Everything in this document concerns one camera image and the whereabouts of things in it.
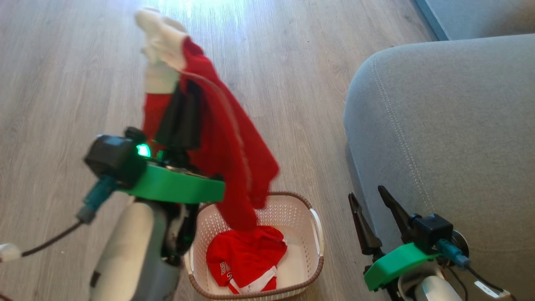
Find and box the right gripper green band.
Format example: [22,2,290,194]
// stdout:
[348,185,440,292]

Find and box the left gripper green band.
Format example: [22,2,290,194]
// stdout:
[120,81,227,204]

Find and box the red and white garment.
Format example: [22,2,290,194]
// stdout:
[134,6,280,232]

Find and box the red jersey with white trim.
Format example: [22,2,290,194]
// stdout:
[206,226,288,294]

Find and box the white plastic basket brown rim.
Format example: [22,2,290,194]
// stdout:
[184,191,325,301]

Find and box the black round right gripper motor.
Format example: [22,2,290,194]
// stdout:
[451,230,469,256]

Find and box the grey fabric sofa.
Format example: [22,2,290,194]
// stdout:
[344,33,535,301]

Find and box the grey-blue upholstered furniture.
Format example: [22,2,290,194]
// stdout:
[414,0,535,41]

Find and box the right arm cable teal plug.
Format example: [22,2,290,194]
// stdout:
[436,238,515,299]

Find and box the white tag on right cable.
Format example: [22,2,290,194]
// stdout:
[474,280,511,298]

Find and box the white tag on cable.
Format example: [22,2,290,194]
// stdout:
[0,243,22,263]
[474,280,511,298]

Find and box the white tag on left cable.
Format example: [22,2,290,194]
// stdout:
[0,243,22,263]

